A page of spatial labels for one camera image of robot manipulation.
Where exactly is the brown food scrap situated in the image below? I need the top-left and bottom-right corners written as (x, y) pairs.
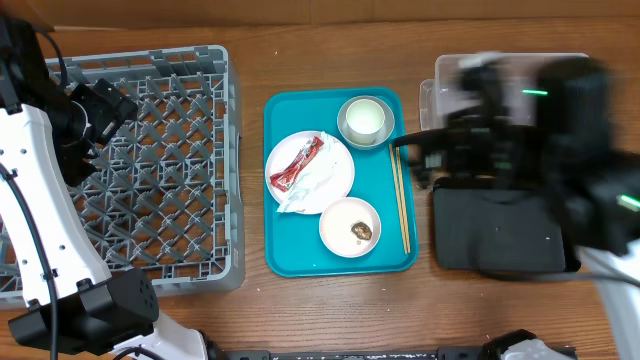
top-left (351, 221), bottom-right (373, 241)

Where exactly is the white napkin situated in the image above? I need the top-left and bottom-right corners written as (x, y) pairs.
top-left (275, 130), bottom-right (351, 214)

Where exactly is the small white bowl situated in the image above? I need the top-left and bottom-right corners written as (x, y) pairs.
top-left (319, 197), bottom-right (382, 258)

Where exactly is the red snack wrapper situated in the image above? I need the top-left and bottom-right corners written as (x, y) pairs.
top-left (269, 136), bottom-right (324, 192)

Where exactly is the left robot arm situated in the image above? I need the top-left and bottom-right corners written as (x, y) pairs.
top-left (1, 16), bottom-right (219, 359)

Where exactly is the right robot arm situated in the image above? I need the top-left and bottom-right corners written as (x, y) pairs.
top-left (394, 52), bottom-right (639, 359)

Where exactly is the grey saucer bowl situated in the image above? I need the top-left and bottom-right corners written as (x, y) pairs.
top-left (337, 95), bottom-right (395, 150)

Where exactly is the clear plastic bin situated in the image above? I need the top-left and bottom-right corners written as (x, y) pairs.
top-left (420, 52), bottom-right (611, 159)

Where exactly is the white cup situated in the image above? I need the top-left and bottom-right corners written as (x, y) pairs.
top-left (345, 98), bottom-right (385, 145)

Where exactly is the black tray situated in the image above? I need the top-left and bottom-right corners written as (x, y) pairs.
top-left (432, 177), bottom-right (581, 273)

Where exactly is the grey plastic dish rack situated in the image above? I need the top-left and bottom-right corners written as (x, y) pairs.
top-left (1, 45), bottom-right (245, 307)

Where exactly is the teal serving tray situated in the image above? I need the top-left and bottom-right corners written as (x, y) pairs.
top-left (263, 87), bottom-right (419, 278)

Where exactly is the large white plate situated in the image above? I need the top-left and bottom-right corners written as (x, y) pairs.
top-left (264, 130), bottom-right (357, 216)

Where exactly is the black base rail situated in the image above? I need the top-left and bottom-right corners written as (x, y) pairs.
top-left (214, 347), bottom-right (579, 360)

